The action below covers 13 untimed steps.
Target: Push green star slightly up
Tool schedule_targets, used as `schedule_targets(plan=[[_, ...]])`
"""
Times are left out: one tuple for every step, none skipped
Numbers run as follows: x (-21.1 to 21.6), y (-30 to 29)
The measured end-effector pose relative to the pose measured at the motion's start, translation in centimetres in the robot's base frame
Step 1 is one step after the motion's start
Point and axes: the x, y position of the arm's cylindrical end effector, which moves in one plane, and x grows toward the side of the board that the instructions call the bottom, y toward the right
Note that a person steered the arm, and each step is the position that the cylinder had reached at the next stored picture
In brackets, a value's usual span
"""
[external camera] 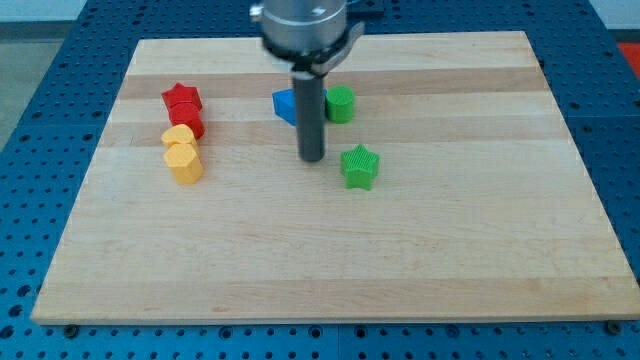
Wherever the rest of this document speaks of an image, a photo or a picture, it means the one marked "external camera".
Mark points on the green star block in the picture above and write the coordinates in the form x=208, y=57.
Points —
x=359, y=167

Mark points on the red star block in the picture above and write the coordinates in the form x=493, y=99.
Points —
x=181, y=94

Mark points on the green cylinder block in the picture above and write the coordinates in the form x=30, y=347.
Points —
x=340, y=104

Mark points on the blue block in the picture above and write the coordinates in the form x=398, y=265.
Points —
x=285, y=105

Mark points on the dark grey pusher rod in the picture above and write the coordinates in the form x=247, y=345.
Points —
x=311, y=136

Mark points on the wooden board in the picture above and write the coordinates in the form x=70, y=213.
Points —
x=482, y=209

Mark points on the yellow hexagon block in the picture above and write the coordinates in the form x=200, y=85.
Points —
x=184, y=163

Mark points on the yellow rounded block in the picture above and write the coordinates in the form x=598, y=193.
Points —
x=179, y=134

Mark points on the red cylinder block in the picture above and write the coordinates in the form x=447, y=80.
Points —
x=187, y=114

